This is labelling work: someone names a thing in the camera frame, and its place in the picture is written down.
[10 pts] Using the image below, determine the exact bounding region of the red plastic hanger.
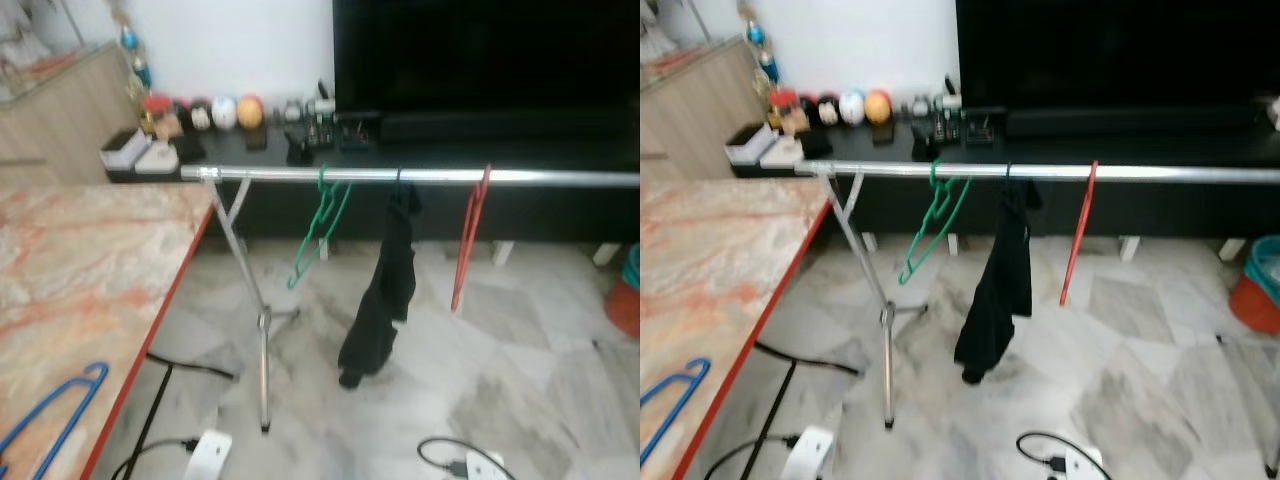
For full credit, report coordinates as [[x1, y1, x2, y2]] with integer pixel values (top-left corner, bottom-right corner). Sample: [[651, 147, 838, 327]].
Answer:
[[450, 165, 493, 313], [1060, 160, 1100, 307]]

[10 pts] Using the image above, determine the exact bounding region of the black printed t-shirt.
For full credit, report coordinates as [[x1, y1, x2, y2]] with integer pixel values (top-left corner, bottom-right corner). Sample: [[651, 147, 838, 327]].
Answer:
[[953, 163, 1043, 386], [337, 168, 424, 390]]

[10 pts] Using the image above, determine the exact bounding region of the blue plastic hanger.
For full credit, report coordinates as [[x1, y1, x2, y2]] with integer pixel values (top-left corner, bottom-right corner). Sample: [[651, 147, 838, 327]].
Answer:
[[640, 358, 712, 451], [0, 362, 109, 480]]

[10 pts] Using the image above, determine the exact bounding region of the green plastic hanger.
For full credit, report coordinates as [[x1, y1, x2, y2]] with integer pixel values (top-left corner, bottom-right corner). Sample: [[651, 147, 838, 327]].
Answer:
[[898, 160, 971, 286], [288, 165, 353, 291]]

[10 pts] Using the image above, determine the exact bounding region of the red bin with teal bag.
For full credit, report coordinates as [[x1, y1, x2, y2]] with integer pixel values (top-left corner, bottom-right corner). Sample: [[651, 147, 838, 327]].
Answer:
[[1228, 234, 1280, 335], [604, 243, 641, 339]]

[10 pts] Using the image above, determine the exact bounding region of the silver clothes rack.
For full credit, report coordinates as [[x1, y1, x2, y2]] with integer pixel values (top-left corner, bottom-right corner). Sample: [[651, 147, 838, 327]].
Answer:
[[795, 158, 1280, 431], [180, 163, 641, 434]]

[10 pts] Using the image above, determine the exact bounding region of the black tv cabinet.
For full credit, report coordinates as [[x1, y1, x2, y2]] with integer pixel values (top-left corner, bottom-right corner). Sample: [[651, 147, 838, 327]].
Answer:
[[103, 120, 641, 266], [728, 115, 1280, 263]]

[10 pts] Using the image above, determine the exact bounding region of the white cardboard box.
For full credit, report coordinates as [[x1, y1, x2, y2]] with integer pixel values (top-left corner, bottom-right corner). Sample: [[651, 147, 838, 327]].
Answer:
[[100, 128, 153, 168], [727, 122, 779, 164]]

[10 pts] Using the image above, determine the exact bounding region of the red lidded jar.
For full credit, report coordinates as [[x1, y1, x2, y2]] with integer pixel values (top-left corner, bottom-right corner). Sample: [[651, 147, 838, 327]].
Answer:
[[768, 88, 801, 134], [141, 93, 174, 138]]

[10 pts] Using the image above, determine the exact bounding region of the black soundbar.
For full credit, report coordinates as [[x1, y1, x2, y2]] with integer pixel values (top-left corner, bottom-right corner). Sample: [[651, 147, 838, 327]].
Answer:
[[380, 110, 606, 143], [1005, 106, 1263, 139]]

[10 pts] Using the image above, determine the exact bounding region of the black television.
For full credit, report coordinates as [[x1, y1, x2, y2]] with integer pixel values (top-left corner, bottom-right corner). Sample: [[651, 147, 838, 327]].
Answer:
[[955, 0, 1280, 113], [333, 0, 641, 117]]

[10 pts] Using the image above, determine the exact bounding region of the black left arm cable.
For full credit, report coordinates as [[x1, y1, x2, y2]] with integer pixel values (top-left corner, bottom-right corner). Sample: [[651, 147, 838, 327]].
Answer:
[[698, 431, 804, 480], [108, 436, 203, 480]]

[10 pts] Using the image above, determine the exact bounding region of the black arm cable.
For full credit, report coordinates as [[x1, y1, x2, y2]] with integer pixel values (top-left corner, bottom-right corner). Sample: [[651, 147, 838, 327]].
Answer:
[[108, 436, 203, 480], [416, 436, 493, 479], [698, 431, 804, 480], [1016, 430, 1091, 476]]

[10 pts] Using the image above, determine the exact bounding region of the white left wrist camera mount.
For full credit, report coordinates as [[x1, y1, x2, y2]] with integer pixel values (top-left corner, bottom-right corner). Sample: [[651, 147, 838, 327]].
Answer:
[[185, 429, 234, 480], [780, 426, 837, 480]]

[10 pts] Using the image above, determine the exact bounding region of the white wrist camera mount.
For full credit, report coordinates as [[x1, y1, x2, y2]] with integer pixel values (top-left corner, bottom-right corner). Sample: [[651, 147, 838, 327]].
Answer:
[[1060, 447, 1107, 480], [185, 429, 234, 480], [780, 426, 837, 480], [462, 451, 507, 480]]

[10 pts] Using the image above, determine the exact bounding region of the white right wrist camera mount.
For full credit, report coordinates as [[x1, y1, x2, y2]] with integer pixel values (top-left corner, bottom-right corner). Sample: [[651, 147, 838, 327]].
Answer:
[[1060, 447, 1107, 480], [462, 451, 507, 480]]

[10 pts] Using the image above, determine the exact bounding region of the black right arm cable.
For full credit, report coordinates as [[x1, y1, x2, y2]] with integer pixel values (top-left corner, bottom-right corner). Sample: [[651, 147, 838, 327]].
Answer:
[[1016, 430, 1091, 476], [416, 436, 493, 479]]

